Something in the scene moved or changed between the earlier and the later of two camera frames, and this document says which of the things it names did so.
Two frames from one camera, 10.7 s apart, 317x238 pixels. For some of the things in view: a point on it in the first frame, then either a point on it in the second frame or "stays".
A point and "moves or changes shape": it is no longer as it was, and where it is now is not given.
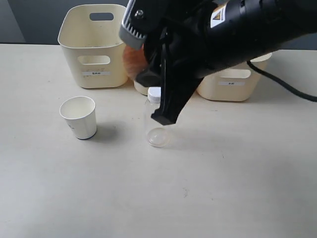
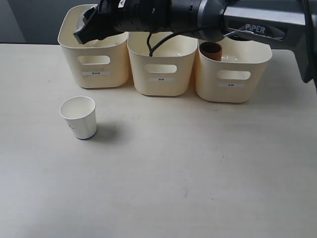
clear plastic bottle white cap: [158, 134] -> [80, 24]
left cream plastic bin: [90, 38] stays
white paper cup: [80, 112] stays
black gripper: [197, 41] -> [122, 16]
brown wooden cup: [134, 61] moves or changes shape
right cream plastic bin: [237, 83] stays
